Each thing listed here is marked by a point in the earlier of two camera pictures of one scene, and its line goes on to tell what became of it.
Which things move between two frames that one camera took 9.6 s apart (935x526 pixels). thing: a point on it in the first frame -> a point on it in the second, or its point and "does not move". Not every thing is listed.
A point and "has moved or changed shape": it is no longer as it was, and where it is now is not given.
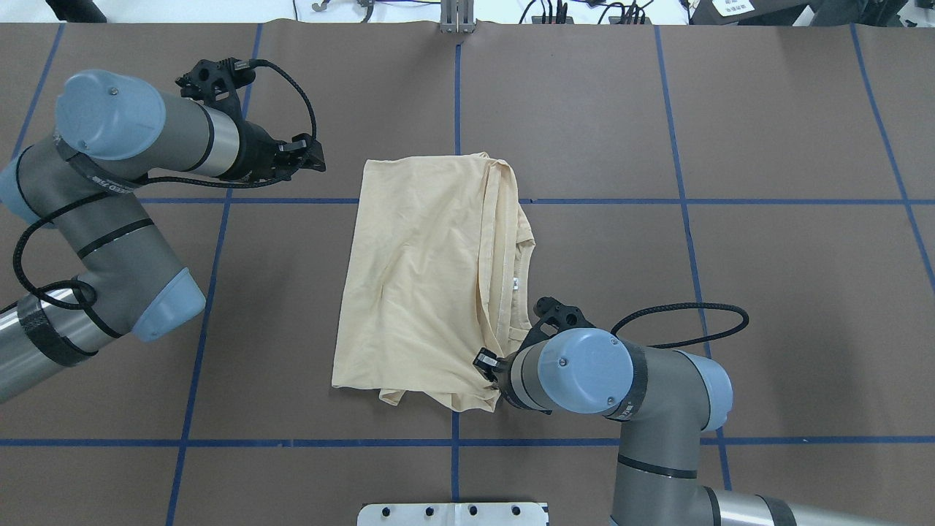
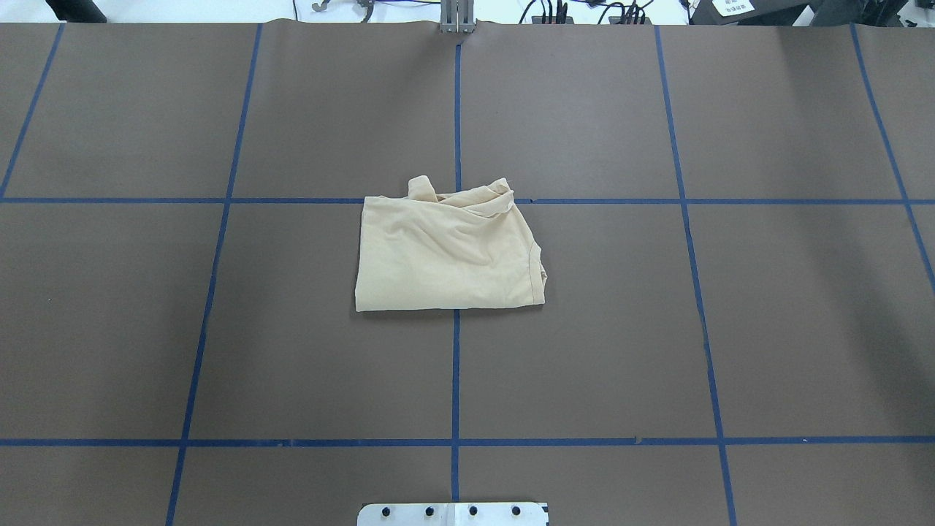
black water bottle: x=77 y=11 does not move
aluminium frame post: x=457 y=17 does not move
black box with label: x=756 y=12 does not move
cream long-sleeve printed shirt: x=435 y=274 has moved or changed shape
